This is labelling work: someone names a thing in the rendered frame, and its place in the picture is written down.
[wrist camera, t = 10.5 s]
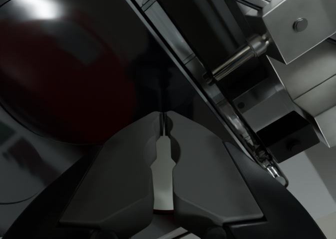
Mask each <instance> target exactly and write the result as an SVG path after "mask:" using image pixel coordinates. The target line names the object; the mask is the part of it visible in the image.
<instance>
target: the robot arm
mask: <svg viewBox="0 0 336 239"><path fill-rule="evenodd" d="M164 127H165V136H168V138H169V139H170V150H171V159H172V160H173V161H174V162H175V163H176V165H175V166H174V167H173V169H172V198H173V211H174V219H175V222H176V223H177V224H178V225H179V226H180V227H182V228H183V229H185V230H187V231H189V232H190V233H192V234H194V235H196V236H197V237H199V238H201V239H327V238H326V236H325V235H324V233H323V232H322V230H321V229H320V227H319V226H318V224H317V223H316V222H315V220H314V219H313V218H312V216H311V215H310V214H309V213H308V211H307V210H306V209H305V208H304V207H303V205H302V204H301V203H300V202H299V201H298V200H297V199H296V198H295V197H294V196H293V195H292V193H291V192H290V191H288V190H287V189H286V188H285V187H284V186H283V185H282V184H281V183H280V182H279V181H278V180H277V179H275V178H274V177H273V176H272V175H271V174H269V173H268V172H267V171H266V170H264V169H263V168H262V167H261V166H260V165H258V164H257V163H256V162H255V161H253V160H252V159H251V158H250V157H249V156H247V155H246V154H245V153H244V152H243V151H241V150H240V149H239V148H238V147H236V146H235V145H234V144H233V143H232V142H230V141H222V140H221V139H220V138H219V137H218V136H217V135H215V134H214V133H213V132H211V131H210V130H208V129H207V128H205V127H204V126H202V125H200V124H198V123H196V122H194V121H192V120H190V119H188V118H186V117H184V116H182V115H180V114H178V113H176V112H174V111H168V112H164V113H163V112H158V111H154V112H152V113H150V114H148V115H146V116H144V117H142V118H141V119H139V120H137V121H135V122H133V123H132V124H130V125H128V126H126V127H125V128H123V129H121V130H120V131H118V132H117V133H116V134H114V135H113V136H112V137H111V138H110V139H108V140H107V141H106V142H105V143H104V144H103V145H95V146H94V147H93V148H92V149H90V150H89V151H88V152H87V153H86V154H85V155H83V156H82V157H81V158H80V159H79V160H78V161H76V162H75V163H74V164H73V165H72V166H71V167H69V168H68V169H67V170H66V171H65V172H64V173H62V174H61V175H60V176H59V177H58V178H57V179H55V180H54V181H53V182H52V183H51V184H50V185H48V186H47V187H46V188H45V189H44V190H43V191H42V192H41V193H40V194H39V195H38V196H37V197H36V198H35V199H34V200H33V201H32V202H31V203H30V204H29V205H28V206H27V207H26V208H25V209H24V210H23V212H22V213H21V214H20V215H19V216H18V218H17V219H16V220H15V221H14V222H13V224H12V225H11V226H10V228H9V229H8V230H7V232H6V233H5V234H4V236H3V237H2V239H129V238H131V237H132V236H134V235H135V234H137V233H139V232H140V231H142V230H143V229H145V228H147V227H148V226H149V225H150V224H151V222H152V219H153V211H154V201H155V198H154V186H153V175H152V169H151V168H150V167H151V165H152V163H153V162H154V161H155V160H156V159H157V147H156V142H157V140H158V139H159V138H160V137H161V136H163V132H164Z"/></svg>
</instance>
